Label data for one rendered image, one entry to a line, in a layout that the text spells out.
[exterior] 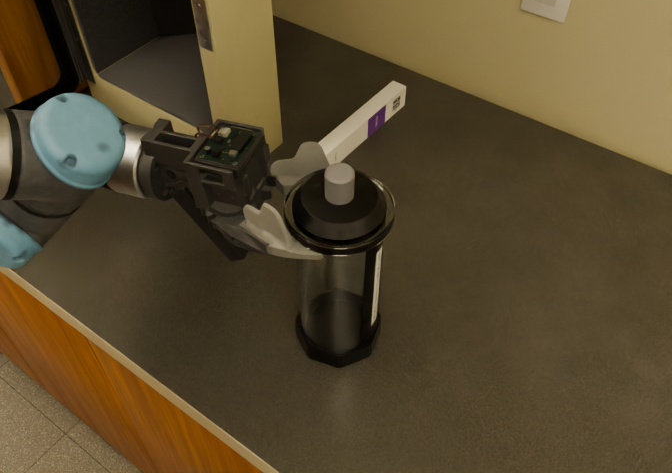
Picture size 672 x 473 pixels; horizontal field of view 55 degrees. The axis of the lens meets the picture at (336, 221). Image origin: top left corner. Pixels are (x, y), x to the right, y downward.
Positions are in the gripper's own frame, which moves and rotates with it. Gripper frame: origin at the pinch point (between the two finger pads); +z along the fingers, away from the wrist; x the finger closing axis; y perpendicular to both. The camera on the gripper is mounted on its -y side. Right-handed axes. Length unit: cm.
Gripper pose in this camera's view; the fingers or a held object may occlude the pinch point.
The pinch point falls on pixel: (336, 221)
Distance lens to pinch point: 64.7
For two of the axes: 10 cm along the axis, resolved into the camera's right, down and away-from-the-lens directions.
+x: 3.6, -6.9, 6.3
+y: -0.6, -6.9, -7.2
